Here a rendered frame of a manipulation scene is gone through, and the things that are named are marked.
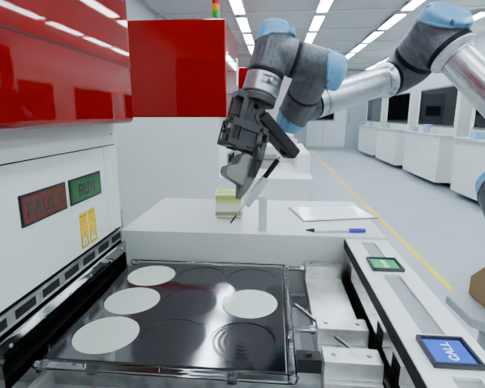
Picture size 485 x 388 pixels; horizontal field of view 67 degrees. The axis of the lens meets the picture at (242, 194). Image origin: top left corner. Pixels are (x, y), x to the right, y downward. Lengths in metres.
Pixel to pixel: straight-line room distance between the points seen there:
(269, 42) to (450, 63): 0.47
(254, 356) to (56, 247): 0.38
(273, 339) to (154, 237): 0.43
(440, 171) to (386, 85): 6.13
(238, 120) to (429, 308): 0.45
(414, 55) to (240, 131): 0.54
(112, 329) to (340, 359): 0.36
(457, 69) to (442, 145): 6.08
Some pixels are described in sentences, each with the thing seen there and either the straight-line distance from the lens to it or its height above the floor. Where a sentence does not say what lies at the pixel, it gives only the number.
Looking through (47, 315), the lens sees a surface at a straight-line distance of 0.68.
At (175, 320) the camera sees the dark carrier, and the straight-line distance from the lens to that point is 0.66.
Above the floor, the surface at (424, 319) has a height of 0.96.
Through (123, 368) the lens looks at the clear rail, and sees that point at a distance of 0.57.
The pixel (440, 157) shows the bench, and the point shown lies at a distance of 7.11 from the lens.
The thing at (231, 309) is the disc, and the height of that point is 0.90.
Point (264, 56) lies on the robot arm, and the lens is 0.76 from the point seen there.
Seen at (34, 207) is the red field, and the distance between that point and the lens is 0.64.
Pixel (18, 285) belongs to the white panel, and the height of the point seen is 1.00.
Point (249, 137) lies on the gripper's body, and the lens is 0.72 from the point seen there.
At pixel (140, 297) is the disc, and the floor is 0.90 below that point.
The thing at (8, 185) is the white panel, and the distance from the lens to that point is 0.60.
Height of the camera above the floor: 1.24
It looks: 12 degrees down
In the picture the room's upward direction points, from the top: straight up
